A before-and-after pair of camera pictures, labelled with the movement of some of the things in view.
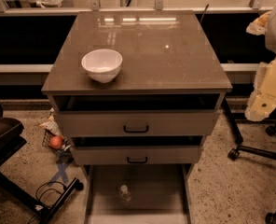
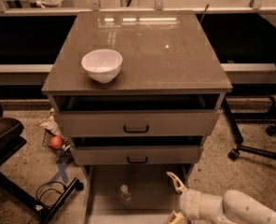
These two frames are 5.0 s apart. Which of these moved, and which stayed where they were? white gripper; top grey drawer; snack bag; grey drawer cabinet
Moved: white gripper
Stayed: grey drawer cabinet; top grey drawer; snack bag
